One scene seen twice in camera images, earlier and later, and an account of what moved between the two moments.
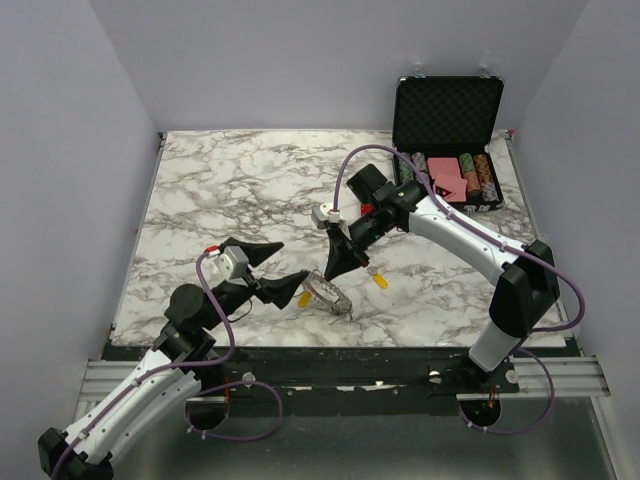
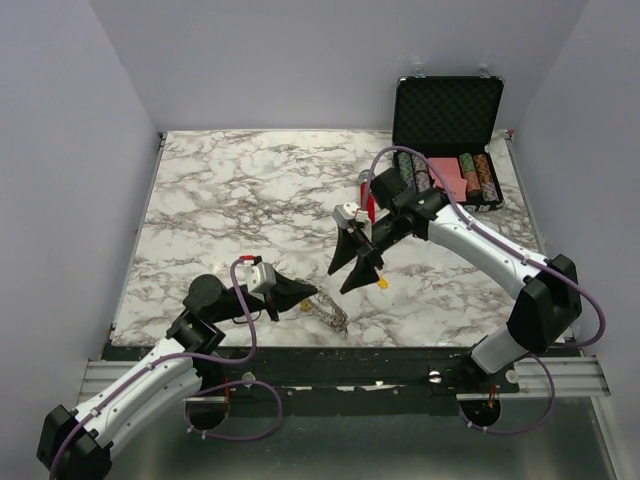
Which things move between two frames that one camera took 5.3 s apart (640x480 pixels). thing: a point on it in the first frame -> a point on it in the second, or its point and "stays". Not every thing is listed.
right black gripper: x=343 y=255 -> x=364 y=273
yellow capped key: x=380 y=280 stays
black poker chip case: x=451 y=120 stays
